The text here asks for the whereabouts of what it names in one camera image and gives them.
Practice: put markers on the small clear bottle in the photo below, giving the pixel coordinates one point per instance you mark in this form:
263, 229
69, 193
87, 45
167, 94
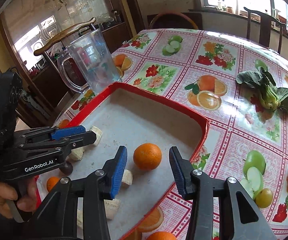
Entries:
220, 4

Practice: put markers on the carved wooden chair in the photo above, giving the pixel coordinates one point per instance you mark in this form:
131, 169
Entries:
66, 33

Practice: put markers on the bok choy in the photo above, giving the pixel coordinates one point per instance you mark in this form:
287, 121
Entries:
268, 90

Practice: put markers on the dark wooden chair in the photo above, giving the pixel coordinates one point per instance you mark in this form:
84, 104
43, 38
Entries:
263, 30

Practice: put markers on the white spray bottle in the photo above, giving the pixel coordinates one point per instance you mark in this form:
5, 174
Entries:
276, 15

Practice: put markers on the brown jar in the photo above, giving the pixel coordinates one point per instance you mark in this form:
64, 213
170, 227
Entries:
229, 9

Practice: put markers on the orange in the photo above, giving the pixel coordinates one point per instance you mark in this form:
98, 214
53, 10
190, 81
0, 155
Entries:
52, 183
147, 156
161, 236

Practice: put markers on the clear plastic pitcher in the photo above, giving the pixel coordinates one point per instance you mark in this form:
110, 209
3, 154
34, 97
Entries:
94, 60

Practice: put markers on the round rattan chair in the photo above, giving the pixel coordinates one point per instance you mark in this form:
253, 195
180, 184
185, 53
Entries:
173, 13

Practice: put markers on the thick sugarcane piece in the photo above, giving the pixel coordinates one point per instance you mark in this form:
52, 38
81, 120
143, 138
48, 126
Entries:
111, 208

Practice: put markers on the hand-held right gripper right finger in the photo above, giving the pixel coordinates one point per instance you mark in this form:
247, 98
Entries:
177, 170

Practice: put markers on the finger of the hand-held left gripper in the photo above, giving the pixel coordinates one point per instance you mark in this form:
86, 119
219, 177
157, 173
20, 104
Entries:
69, 131
79, 140

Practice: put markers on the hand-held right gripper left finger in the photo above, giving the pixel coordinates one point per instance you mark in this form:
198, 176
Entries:
117, 172

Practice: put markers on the red cardboard tray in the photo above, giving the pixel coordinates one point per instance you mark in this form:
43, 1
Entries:
134, 120

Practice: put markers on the floral vinyl tablecloth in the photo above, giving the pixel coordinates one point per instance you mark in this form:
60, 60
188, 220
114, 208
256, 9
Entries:
233, 135

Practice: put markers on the dark purple plum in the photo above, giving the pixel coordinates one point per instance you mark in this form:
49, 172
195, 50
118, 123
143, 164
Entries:
67, 168

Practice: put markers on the etched glass partition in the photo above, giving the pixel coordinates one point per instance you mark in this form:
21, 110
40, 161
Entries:
59, 7

